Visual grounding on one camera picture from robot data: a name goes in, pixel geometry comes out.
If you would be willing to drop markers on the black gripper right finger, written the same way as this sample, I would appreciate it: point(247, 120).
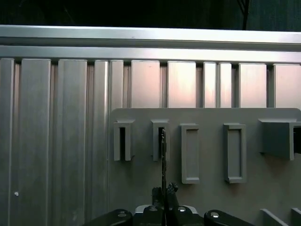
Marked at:
point(172, 212)

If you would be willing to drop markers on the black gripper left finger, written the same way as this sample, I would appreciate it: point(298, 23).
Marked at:
point(157, 212)

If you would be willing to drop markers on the blue labelled RAM stick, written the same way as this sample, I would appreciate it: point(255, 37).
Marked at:
point(164, 153)

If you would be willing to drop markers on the grey parts rack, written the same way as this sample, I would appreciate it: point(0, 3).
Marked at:
point(141, 176)

